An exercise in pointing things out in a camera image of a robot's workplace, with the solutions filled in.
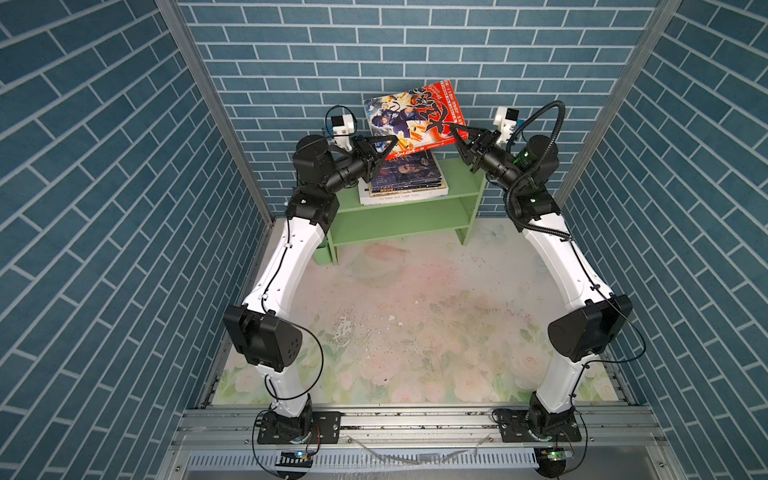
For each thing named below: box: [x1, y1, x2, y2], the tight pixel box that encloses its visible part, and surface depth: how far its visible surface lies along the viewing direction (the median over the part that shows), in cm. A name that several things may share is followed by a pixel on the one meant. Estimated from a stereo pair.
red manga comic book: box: [364, 80, 465, 161], surface depth 65 cm
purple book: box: [371, 149, 443, 193], surface depth 88 cm
